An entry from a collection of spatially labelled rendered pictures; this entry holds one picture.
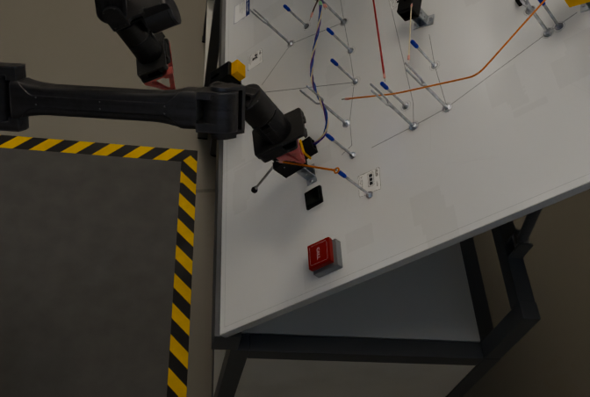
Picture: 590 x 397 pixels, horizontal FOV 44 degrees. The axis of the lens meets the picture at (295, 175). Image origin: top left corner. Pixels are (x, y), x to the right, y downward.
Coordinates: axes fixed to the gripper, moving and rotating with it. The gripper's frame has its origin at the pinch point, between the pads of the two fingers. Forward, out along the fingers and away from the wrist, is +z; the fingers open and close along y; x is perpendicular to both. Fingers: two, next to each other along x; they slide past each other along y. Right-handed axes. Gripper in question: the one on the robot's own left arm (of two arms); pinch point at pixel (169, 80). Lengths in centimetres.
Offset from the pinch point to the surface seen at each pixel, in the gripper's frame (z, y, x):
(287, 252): 13.1, -42.7, -15.4
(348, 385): 57, -57, -13
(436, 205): 1, -50, -46
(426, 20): 1, -8, -55
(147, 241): 91, 23, 52
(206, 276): 100, 8, 36
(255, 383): 46, -54, 6
